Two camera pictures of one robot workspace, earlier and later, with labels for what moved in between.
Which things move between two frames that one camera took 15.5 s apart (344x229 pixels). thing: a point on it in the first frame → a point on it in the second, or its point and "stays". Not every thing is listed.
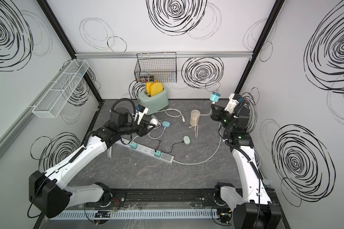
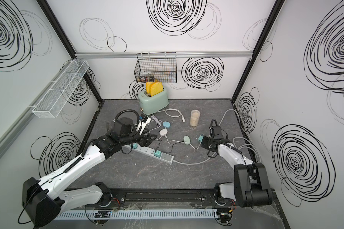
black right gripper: x=218 y=113 → x=205 y=141
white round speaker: x=154 y=121 → x=163 y=131
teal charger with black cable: x=157 y=153 stays
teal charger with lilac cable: x=133 y=145 stays
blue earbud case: x=166 y=124 stays
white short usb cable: x=199 y=115 → x=183 y=141
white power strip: x=166 y=157 stays
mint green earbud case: x=186 y=140 stays
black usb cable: x=172 y=147 stays
